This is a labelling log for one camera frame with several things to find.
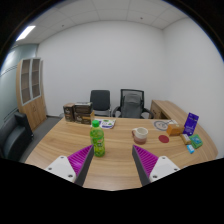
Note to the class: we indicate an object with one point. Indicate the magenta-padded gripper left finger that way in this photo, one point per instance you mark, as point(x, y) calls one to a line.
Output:
point(63, 166)

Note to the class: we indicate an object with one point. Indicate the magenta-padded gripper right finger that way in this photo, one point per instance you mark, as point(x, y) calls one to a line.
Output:
point(161, 167)

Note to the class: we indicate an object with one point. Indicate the green drink bottle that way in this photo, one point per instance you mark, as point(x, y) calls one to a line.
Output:
point(98, 140)

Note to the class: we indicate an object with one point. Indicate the flat round red coaster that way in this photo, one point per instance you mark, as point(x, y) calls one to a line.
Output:
point(163, 139)

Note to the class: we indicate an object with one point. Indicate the small blue box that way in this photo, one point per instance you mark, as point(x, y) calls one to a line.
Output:
point(190, 149)

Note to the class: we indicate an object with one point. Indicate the small yellow box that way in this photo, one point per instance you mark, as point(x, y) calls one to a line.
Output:
point(185, 139)

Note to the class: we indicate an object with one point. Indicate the white and brown mug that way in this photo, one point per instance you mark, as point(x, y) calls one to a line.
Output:
point(140, 134)

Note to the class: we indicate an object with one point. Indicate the orange box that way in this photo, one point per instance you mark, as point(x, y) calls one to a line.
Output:
point(174, 130)

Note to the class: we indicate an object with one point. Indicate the green box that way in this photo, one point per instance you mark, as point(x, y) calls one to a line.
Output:
point(196, 141)

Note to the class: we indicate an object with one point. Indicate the purple package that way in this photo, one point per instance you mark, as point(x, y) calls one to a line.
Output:
point(191, 124)

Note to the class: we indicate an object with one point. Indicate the small dark brown carton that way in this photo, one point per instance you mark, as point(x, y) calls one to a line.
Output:
point(69, 112)

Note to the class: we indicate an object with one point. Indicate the black leather armchair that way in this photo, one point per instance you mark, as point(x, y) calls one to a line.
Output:
point(15, 136)

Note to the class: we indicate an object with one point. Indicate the wooden side desk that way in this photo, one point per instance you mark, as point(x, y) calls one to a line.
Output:
point(166, 108)

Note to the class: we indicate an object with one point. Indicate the white printed leaflet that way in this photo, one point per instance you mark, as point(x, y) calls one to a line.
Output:
point(107, 123)

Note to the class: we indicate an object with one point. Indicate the dark brown printed box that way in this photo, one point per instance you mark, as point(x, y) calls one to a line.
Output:
point(83, 108)

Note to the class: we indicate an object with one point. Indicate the wooden shelf cabinet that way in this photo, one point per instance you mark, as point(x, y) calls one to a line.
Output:
point(33, 106)

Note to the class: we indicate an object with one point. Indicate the mesh office chair with grey jacket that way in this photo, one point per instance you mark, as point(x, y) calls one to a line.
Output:
point(132, 105)

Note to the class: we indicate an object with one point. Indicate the black office chair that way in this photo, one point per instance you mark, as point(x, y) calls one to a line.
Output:
point(100, 100)

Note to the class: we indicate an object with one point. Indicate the rectangular ceiling light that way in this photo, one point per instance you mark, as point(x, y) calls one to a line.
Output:
point(25, 33)

